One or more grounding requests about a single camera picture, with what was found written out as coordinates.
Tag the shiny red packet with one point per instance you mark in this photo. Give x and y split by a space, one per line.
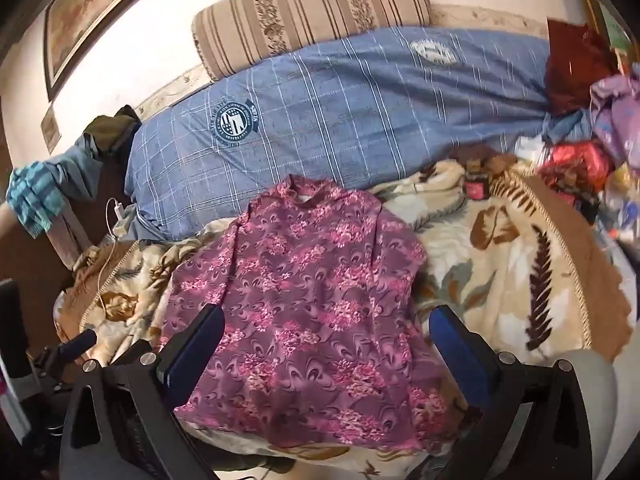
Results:
575 165

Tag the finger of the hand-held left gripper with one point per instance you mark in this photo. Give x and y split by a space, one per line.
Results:
79 343

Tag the light purple cloth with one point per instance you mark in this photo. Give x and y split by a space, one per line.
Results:
617 110

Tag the olive green cloth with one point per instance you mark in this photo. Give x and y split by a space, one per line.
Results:
112 130

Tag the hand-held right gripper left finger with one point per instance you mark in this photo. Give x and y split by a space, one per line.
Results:
195 342

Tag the framed wall picture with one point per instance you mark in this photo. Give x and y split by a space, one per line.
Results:
100 15

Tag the beige striped pillow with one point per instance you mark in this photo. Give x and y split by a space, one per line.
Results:
310 15

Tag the grey-blue cloth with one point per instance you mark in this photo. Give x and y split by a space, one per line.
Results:
75 165

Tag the teal striped cloth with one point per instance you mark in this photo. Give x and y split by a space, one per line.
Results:
32 200

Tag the small wall frame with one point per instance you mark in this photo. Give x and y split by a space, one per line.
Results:
50 127

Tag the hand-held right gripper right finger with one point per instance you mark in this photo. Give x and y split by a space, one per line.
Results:
462 355

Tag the blue plaid pillow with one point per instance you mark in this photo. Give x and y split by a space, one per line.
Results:
350 110

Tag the blue cloth scrap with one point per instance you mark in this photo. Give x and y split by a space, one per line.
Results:
567 127

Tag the beige leaf-print blanket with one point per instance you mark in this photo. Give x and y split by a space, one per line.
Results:
500 270

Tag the small dark jar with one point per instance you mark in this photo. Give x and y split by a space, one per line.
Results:
476 185

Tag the purple floral shirt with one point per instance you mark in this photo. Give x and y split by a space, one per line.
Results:
310 310

